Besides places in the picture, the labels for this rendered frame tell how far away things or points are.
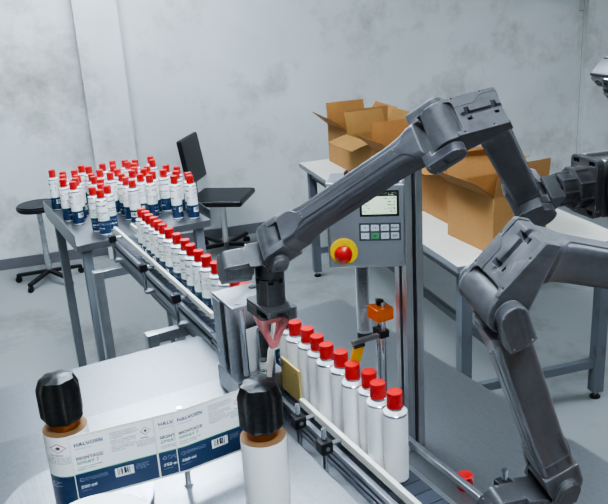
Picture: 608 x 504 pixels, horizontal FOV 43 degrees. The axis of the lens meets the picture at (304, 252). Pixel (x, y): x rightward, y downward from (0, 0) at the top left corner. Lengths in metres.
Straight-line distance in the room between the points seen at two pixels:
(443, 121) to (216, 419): 0.80
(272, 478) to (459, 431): 0.60
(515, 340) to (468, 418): 1.04
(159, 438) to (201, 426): 0.09
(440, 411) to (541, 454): 0.85
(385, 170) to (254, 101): 4.86
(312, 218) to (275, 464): 0.47
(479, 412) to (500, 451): 0.17
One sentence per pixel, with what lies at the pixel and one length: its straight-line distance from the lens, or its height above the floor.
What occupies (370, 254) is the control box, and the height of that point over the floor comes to 1.32.
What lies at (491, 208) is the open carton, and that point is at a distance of 3.22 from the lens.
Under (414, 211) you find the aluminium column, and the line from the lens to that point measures 1.66.
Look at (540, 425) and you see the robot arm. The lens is 1.17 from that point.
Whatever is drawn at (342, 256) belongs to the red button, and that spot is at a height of 1.32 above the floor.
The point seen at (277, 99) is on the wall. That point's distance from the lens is 6.18.
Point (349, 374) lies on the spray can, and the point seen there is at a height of 1.07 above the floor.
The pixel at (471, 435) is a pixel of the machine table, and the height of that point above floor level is 0.83.
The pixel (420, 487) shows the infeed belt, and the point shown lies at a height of 0.88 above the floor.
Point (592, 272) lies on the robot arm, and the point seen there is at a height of 1.51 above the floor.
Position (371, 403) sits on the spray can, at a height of 1.04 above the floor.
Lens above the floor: 1.87
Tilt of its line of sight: 19 degrees down
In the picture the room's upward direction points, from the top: 4 degrees counter-clockwise
